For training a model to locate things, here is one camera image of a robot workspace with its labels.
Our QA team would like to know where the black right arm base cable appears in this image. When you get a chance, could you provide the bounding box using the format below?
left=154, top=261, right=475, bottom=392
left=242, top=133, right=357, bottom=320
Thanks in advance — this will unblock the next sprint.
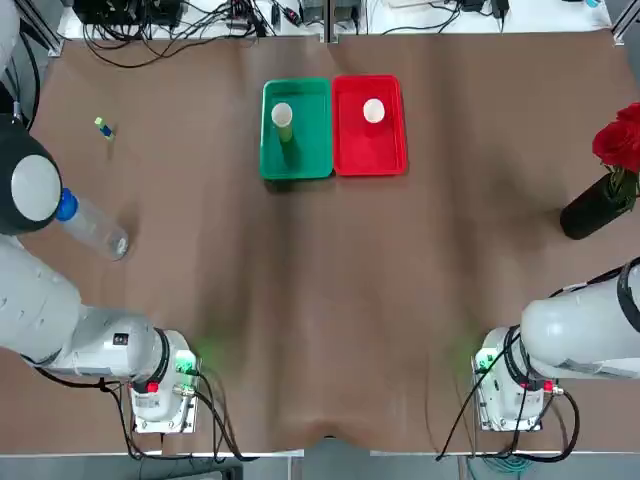
left=433, top=324, right=584, bottom=464

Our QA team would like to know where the aluminium frame post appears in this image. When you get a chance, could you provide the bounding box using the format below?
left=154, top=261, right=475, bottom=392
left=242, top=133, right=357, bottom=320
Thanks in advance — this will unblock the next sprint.
left=322, top=0, right=337, bottom=44
left=19, top=0, right=66, bottom=57
left=612, top=0, right=640, bottom=49

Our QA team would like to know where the red rose bouquet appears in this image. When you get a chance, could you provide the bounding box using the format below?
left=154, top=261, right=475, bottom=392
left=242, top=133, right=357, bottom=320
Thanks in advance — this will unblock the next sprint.
left=592, top=102, right=640, bottom=177

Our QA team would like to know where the red paper cup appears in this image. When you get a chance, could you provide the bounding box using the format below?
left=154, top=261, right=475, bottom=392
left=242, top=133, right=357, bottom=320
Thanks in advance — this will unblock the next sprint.
left=362, top=98, right=386, bottom=125

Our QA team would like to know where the green plastic tray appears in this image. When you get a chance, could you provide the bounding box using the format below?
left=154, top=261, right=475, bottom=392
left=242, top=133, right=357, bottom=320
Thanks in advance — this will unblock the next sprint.
left=258, top=78, right=335, bottom=181

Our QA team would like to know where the black left arm base cable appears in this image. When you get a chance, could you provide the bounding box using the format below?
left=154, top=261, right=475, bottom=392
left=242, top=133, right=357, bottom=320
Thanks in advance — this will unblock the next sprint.
left=97, top=367, right=261, bottom=464

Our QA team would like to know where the black cylindrical vase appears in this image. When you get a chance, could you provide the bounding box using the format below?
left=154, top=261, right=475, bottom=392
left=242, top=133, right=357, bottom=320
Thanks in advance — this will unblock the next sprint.
left=559, top=172, right=640, bottom=241

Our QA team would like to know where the red plastic tray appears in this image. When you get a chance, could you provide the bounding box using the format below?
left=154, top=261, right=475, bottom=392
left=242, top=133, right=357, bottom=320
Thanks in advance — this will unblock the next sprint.
left=331, top=74, right=409, bottom=177

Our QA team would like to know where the flat black electronics box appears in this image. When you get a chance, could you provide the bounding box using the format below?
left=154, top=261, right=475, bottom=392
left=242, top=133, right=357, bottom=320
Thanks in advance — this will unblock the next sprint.
left=79, top=0, right=182, bottom=27

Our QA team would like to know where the black desk cable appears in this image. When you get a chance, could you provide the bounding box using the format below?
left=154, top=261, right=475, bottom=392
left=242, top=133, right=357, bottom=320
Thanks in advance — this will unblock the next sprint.
left=82, top=19, right=201, bottom=71

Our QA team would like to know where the teal cable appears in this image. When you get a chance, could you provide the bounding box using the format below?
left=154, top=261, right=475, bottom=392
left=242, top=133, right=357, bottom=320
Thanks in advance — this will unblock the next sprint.
left=467, top=457, right=531, bottom=480

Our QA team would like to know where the black arm base cable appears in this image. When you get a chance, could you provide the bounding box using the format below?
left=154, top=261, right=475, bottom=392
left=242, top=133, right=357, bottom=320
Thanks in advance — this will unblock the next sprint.
left=97, top=367, right=261, bottom=464
left=433, top=324, right=584, bottom=464

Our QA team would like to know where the clear bottle with blue cap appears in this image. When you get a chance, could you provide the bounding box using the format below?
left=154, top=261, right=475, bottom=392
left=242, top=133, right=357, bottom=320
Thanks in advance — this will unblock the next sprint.
left=55, top=188, right=130, bottom=261

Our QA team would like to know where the green paper cup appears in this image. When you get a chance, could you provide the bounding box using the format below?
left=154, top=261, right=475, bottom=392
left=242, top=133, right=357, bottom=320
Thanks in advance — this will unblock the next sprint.
left=271, top=102, right=296, bottom=147

